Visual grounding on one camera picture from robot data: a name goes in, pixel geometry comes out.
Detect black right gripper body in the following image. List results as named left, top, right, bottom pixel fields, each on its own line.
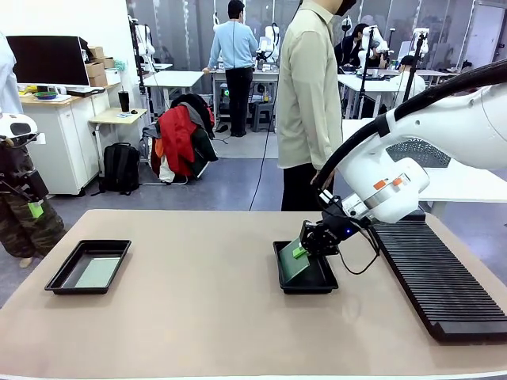
left=299, top=197, right=360, bottom=257

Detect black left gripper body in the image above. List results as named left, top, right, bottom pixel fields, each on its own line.
left=0, top=136, right=50, bottom=201

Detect black ESD tray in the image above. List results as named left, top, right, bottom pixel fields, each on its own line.
left=273, top=240, right=340, bottom=295
left=44, top=239, right=132, bottom=296

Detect pale green glass plate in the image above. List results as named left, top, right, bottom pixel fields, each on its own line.
left=73, top=256, right=122, bottom=290

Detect person in camouflage trousers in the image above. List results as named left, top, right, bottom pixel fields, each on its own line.
left=0, top=136, right=67, bottom=270

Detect white cabinet with wooden top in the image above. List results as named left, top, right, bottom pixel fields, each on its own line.
left=18, top=85, right=112, bottom=197

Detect black backpack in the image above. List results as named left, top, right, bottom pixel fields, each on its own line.
left=91, top=142, right=142, bottom=197

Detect small wooden top desk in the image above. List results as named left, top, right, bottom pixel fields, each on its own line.
left=87, top=107, right=148, bottom=177

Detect black slotted board rack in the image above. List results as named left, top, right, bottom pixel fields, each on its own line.
left=371, top=215, right=507, bottom=343

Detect black computer monitor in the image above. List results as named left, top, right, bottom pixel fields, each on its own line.
left=6, top=35, right=91, bottom=87

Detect grey mesh basket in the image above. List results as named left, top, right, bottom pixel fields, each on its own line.
left=386, top=138, right=453, bottom=169

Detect black tumbler with straw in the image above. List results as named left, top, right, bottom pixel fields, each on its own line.
left=117, top=87, right=132, bottom=113

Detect stack of cardboard boxes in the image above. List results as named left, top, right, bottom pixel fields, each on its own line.
left=85, top=45, right=116, bottom=88

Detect grey step stool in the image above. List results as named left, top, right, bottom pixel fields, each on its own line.
left=250, top=101, right=276, bottom=133

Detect person in beige shirt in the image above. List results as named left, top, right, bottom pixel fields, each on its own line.
left=276, top=0, right=358, bottom=212

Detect large white table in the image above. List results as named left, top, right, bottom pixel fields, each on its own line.
left=340, top=117, right=507, bottom=218

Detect black coat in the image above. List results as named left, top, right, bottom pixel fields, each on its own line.
left=170, top=93, right=219, bottom=177

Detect red jacket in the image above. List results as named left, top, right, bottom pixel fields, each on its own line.
left=158, top=104, right=198, bottom=178

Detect seated person with black cap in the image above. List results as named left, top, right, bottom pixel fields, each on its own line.
left=390, top=55, right=427, bottom=108

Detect white background desk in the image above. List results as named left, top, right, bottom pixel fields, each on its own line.
left=142, top=70, right=205, bottom=120

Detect seated person in black jacket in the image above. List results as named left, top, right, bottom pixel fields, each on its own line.
left=334, top=22, right=382, bottom=69

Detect black tripod stand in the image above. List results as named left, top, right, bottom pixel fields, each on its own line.
left=403, top=33, right=429, bottom=98

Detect man in blue shirt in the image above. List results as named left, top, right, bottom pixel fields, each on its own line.
left=203, top=0, right=260, bottom=138

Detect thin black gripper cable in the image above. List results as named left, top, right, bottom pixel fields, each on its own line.
left=316, top=189, right=381, bottom=276

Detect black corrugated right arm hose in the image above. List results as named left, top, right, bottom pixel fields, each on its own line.
left=314, top=59, right=507, bottom=199

